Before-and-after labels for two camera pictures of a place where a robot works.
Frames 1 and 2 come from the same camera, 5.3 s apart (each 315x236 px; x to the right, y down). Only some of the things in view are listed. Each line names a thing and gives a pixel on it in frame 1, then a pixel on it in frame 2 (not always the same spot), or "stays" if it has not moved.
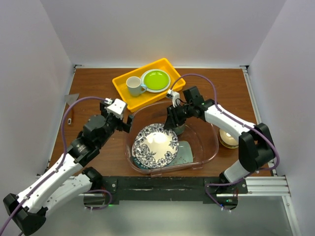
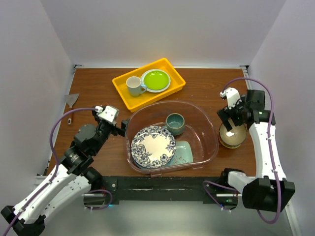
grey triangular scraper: [71, 98] stays
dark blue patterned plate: [154, 147] stays
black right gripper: [173, 120] to [224, 114]
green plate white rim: [156, 80] stays
